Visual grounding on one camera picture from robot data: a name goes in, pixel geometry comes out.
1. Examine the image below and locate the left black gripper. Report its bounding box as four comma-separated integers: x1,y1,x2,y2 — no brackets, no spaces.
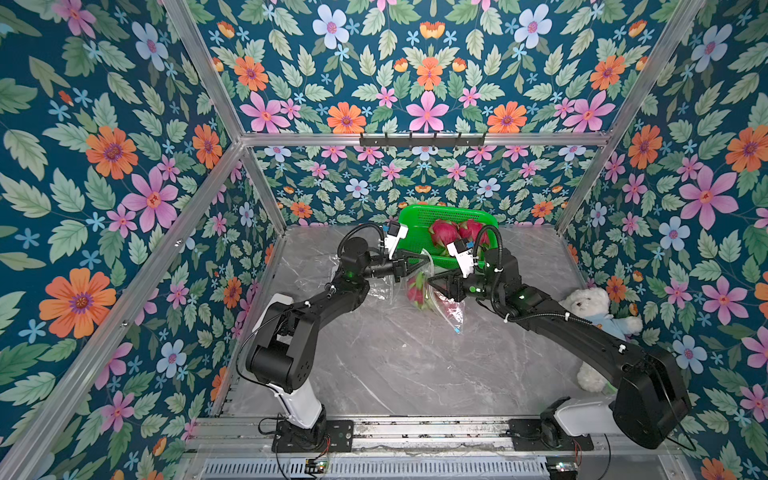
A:
355,251,425,288

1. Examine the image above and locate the clear zip-top bag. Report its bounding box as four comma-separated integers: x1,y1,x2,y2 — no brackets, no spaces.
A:
328,252,394,308
415,249,465,334

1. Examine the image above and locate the pink dragon fruit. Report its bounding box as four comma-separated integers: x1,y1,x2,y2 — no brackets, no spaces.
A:
458,219,490,246
428,219,461,249
406,271,437,312

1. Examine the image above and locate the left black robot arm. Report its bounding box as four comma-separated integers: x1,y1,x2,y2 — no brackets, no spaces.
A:
236,221,429,436

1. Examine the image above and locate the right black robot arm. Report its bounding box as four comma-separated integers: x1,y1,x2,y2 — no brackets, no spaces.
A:
427,240,692,449

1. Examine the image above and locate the green plastic basket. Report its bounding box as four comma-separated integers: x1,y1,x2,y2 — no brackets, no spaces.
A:
398,205,498,269

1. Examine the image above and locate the white teddy bear blue shirt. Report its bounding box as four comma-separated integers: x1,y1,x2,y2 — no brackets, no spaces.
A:
560,287,643,393

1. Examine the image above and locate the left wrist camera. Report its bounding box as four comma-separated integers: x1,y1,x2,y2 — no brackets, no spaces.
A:
382,220,408,260

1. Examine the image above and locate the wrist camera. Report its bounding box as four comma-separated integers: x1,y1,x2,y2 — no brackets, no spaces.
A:
447,238,478,278
382,220,408,260

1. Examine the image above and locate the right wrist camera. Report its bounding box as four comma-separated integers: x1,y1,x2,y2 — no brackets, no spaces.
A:
447,238,478,278

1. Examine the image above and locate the black hook rail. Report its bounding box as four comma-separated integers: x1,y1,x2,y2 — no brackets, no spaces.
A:
358,133,486,149

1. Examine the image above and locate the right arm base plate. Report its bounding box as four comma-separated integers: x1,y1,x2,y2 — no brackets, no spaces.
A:
507,418,594,452

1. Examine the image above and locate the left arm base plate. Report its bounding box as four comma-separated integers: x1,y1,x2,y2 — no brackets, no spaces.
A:
271,419,355,453

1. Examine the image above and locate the aluminium front rail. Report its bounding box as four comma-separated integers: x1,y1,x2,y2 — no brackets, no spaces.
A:
175,416,696,479

